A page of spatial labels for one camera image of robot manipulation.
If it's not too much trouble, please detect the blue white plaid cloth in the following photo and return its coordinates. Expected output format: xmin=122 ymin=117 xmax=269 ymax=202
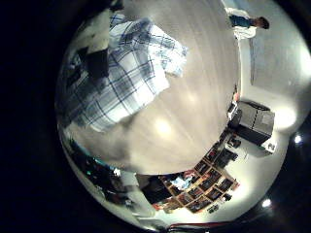
xmin=57 ymin=13 xmax=190 ymax=134

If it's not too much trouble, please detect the dark equipment with teal light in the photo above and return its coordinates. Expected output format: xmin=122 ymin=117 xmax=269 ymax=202
xmin=69 ymin=151 xmax=125 ymax=203

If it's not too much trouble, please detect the person in white shirt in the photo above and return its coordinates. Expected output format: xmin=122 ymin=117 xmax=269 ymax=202
xmin=225 ymin=7 xmax=271 ymax=41

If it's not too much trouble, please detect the wooden cubby shelf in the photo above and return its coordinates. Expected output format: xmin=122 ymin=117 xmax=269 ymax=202
xmin=155 ymin=142 xmax=241 ymax=215

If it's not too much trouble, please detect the grey box on stand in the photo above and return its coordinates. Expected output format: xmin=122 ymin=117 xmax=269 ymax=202
xmin=228 ymin=101 xmax=276 ymax=146

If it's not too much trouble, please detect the small white box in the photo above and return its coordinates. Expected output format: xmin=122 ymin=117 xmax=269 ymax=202
xmin=261 ymin=140 xmax=277 ymax=153

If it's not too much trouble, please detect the red cable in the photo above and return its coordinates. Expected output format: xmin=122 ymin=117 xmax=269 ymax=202
xmin=166 ymin=220 xmax=251 ymax=232

